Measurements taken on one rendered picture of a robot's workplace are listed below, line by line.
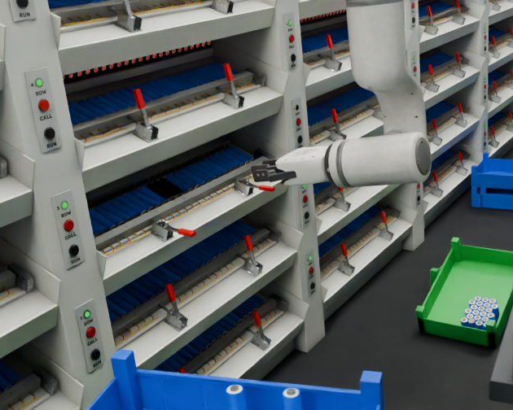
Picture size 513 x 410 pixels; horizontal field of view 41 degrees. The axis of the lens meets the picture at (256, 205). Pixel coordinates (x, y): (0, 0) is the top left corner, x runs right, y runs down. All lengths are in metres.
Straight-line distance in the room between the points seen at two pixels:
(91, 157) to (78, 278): 0.20
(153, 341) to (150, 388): 0.54
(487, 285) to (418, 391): 0.45
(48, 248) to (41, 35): 0.32
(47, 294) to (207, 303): 0.42
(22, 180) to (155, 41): 0.36
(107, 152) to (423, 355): 0.98
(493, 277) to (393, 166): 0.93
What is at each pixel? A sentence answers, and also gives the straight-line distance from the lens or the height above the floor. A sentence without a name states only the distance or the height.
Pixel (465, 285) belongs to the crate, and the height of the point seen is 0.06.
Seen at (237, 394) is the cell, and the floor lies 0.55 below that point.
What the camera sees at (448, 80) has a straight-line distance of 2.62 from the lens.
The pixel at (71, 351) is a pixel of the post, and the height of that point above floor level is 0.39.
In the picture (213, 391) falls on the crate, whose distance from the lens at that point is 0.79.
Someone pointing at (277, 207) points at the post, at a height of 0.40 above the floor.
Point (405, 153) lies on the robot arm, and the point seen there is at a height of 0.65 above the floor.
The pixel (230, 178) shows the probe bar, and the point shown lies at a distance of 1.50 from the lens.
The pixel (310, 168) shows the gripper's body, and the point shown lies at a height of 0.61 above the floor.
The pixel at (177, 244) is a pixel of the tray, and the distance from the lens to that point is 1.34.
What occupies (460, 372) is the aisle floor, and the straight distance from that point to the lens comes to 1.74.
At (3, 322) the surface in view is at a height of 0.49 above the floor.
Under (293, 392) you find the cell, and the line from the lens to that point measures 0.72.
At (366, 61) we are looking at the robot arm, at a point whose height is 0.80.
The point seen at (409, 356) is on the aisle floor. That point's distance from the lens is 1.80.
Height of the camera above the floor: 0.95
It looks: 19 degrees down
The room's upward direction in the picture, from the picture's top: 6 degrees counter-clockwise
